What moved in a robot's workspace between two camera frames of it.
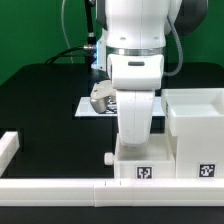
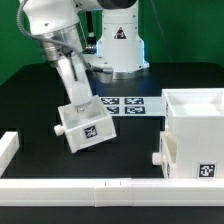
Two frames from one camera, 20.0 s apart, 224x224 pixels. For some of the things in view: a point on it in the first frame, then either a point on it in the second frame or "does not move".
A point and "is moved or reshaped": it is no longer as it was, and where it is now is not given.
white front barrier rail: [112, 192] does not move
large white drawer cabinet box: [195, 118] does not move
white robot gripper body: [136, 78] → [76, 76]
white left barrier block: [9, 144] does not move
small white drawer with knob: [156, 159] is moved or reshaped
